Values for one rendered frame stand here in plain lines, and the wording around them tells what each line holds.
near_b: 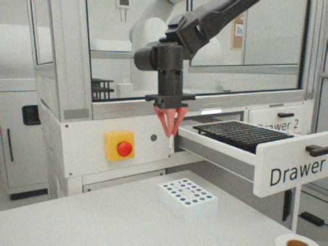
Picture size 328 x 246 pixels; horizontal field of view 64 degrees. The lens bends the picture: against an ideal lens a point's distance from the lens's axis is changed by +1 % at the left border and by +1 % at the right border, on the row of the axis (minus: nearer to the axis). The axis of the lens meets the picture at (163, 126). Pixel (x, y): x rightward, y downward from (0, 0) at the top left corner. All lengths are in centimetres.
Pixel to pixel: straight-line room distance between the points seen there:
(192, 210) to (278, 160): 21
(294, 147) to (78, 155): 51
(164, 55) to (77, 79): 23
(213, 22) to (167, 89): 18
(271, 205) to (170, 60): 89
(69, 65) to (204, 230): 48
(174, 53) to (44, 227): 45
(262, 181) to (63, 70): 51
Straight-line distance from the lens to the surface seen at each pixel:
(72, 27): 69
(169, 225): 57
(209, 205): 60
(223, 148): 66
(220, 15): 62
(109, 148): 68
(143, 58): 62
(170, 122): 58
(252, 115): 99
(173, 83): 57
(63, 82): 68
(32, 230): 62
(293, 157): 63
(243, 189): 111
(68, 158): 71
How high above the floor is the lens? 108
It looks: 12 degrees down
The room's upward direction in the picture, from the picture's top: straight up
